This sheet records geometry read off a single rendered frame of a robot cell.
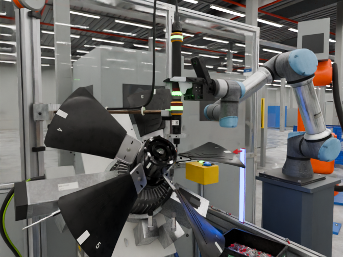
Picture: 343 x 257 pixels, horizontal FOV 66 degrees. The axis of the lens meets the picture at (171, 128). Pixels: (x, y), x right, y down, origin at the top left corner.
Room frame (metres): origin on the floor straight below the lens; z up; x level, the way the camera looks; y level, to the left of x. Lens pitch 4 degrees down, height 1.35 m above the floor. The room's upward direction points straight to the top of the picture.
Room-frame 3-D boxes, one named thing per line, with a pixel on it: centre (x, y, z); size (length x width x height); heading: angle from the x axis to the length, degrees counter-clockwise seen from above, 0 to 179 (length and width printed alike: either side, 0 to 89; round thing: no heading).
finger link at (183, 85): (0.93, -0.04, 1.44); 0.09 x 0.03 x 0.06; 133
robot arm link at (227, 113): (1.12, -0.23, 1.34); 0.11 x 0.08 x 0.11; 18
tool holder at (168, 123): (0.95, -0.01, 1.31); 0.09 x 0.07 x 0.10; 68
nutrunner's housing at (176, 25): (0.95, -0.02, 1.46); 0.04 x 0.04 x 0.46
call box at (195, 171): (1.39, -0.16, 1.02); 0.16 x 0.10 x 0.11; 33
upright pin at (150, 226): (0.87, 0.07, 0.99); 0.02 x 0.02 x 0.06
